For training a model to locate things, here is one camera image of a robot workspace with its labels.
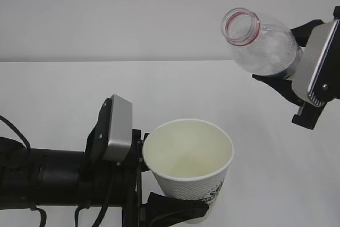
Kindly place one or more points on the clear Nongfu Spring water bottle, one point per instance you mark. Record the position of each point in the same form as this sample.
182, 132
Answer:
261, 44

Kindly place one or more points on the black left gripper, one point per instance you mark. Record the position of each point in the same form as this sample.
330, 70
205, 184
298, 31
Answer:
107, 184

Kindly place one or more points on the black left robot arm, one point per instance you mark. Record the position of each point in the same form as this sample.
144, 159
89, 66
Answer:
63, 178

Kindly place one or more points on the white embossed paper cup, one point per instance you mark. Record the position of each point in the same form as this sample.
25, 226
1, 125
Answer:
189, 159

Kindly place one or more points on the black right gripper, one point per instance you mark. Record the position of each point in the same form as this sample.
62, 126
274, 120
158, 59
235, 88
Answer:
308, 114

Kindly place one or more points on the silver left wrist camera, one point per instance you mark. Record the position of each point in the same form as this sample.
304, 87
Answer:
111, 138

